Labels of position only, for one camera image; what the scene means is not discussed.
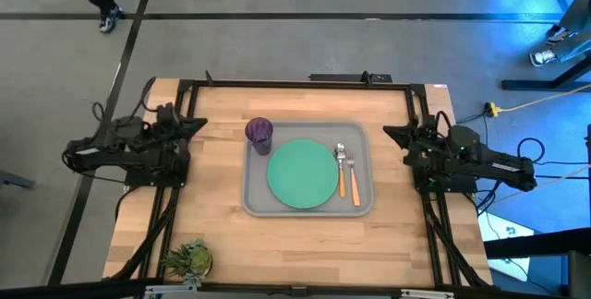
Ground black beam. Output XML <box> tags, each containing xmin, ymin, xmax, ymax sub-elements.
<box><xmin>482</xmin><ymin>226</ymin><xmax>591</xmax><ymax>261</ymax></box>

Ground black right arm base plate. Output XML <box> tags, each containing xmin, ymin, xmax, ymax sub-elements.
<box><xmin>415</xmin><ymin>173</ymin><xmax>479</xmax><ymax>195</ymax></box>

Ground purple translucent cup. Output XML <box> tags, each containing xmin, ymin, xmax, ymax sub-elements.
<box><xmin>244</xmin><ymin>116</ymin><xmax>274</xmax><ymax>156</ymax></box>

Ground black rig crossbar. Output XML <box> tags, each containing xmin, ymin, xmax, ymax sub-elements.
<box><xmin>0</xmin><ymin>277</ymin><xmax>591</xmax><ymax>299</ymax></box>

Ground fork with orange handle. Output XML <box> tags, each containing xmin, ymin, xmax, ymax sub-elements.
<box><xmin>345</xmin><ymin>151</ymin><xmax>362</xmax><ymax>208</ymax></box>

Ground spoon with orange handle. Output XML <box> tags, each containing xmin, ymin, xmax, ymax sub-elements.
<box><xmin>333</xmin><ymin>142</ymin><xmax>347</xmax><ymax>198</ymax></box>

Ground grey cabinet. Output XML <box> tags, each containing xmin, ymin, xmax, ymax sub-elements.
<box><xmin>566</xmin><ymin>249</ymin><xmax>591</xmax><ymax>299</ymax></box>

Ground black table leg frame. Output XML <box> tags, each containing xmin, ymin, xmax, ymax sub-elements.
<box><xmin>501</xmin><ymin>0</ymin><xmax>591</xmax><ymax>92</ymax></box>

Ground small green succulent plant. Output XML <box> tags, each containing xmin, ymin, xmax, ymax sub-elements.
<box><xmin>162</xmin><ymin>238</ymin><xmax>214</xmax><ymax>287</ymax></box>

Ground yellow extension cord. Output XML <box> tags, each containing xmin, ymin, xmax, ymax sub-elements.
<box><xmin>484</xmin><ymin>86</ymin><xmax>591</xmax><ymax>119</ymax></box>

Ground grey furniture foot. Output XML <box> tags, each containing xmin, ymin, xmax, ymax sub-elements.
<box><xmin>0</xmin><ymin>168</ymin><xmax>36</xmax><ymax>192</ymax></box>

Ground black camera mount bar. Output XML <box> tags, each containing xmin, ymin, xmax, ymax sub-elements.
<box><xmin>308</xmin><ymin>70</ymin><xmax>393</xmax><ymax>84</ymax></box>

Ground green round plate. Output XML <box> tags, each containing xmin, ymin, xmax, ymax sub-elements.
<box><xmin>266</xmin><ymin>138</ymin><xmax>341</xmax><ymax>210</ymax></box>

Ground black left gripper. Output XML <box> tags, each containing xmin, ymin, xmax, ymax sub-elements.
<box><xmin>154</xmin><ymin>102</ymin><xmax>209</xmax><ymax>152</ymax></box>

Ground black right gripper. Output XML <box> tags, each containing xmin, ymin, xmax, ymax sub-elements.
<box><xmin>382</xmin><ymin>121</ymin><xmax>440</xmax><ymax>169</ymax></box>

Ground grey plastic tray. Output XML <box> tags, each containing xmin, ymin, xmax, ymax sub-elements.
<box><xmin>242</xmin><ymin>121</ymin><xmax>374</xmax><ymax>219</ymax></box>

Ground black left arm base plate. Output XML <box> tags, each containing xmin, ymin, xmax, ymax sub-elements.
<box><xmin>123</xmin><ymin>169</ymin><xmax>190</xmax><ymax>188</ymax></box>

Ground white paper sheet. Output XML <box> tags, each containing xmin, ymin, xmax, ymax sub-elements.
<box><xmin>477</xmin><ymin>210</ymin><xmax>537</xmax><ymax>282</ymax></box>

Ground silver aluminium bracket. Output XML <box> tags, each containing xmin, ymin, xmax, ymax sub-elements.
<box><xmin>144</xmin><ymin>283</ymin><xmax>199</xmax><ymax>299</ymax></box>
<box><xmin>399</xmin><ymin>288</ymin><xmax>456</xmax><ymax>299</ymax></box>

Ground black metal table frame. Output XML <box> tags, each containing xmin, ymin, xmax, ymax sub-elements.
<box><xmin>104</xmin><ymin>77</ymin><xmax>493</xmax><ymax>291</ymax></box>

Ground black power cable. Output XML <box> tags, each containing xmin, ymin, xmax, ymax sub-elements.
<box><xmin>535</xmin><ymin>172</ymin><xmax>591</xmax><ymax>183</ymax></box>

